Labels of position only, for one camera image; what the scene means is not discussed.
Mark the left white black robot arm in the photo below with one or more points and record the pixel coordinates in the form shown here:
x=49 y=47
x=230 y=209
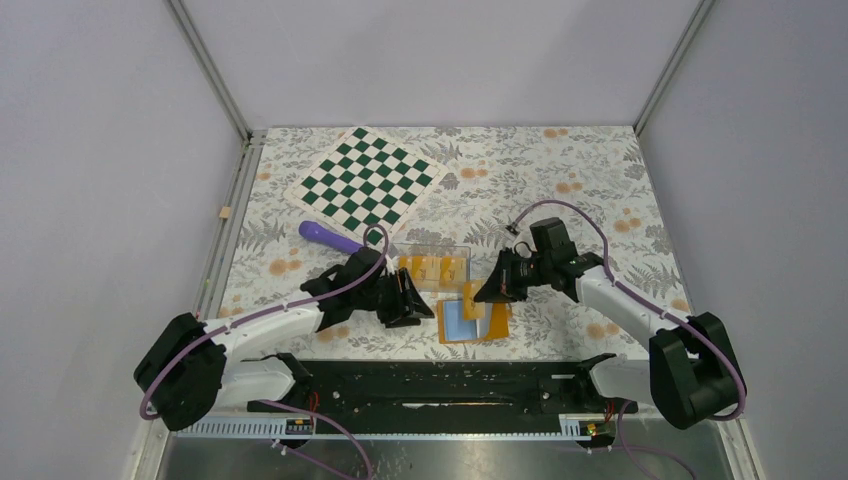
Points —
x=252 y=344

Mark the green white chessboard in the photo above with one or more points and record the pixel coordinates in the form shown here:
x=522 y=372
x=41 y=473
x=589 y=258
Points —
x=366 y=185

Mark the floral table cloth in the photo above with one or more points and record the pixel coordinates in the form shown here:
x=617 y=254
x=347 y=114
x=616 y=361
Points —
x=593 y=178

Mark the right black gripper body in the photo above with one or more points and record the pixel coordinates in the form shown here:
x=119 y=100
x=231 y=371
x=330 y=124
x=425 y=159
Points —
x=525 y=273

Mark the clear plastic card box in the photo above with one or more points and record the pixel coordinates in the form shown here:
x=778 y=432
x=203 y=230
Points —
x=435 y=268

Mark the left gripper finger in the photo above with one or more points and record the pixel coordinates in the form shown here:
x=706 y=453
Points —
x=410 y=301
x=392 y=317

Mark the purple marker pen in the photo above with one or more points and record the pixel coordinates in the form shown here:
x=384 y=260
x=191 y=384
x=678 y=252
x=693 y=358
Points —
x=316 y=233

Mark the orange card holder wallet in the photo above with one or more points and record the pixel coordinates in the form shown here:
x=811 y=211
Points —
x=453 y=328

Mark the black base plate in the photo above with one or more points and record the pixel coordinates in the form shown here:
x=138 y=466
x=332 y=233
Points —
x=428 y=398

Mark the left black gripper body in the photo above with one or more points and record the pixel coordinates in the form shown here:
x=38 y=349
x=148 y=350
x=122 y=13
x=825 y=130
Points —
x=375 y=299

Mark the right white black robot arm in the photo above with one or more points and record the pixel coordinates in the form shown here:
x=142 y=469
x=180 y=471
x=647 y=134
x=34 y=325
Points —
x=656 y=324

